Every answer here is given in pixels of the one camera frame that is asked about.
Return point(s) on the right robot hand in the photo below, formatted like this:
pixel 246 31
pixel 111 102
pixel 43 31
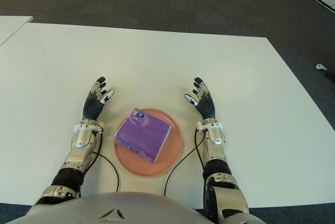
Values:
pixel 208 109

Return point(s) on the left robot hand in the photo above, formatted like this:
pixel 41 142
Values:
pixel 93 109

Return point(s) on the purple tissue pack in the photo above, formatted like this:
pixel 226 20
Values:
pixel 142 135

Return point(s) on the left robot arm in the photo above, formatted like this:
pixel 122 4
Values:
pixel 76 153

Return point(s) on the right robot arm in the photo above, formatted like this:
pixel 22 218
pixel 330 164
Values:
pixel 220 166

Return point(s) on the pink round plate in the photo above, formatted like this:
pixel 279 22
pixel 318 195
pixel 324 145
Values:
pixel 172 143

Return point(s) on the grey robot torso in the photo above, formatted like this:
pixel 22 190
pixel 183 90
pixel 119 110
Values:
pixel 117 208

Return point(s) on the white side table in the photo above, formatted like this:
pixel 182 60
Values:
pixel 10 27

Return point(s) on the white VR controller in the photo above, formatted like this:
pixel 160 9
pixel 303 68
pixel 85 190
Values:
pixel 319 67

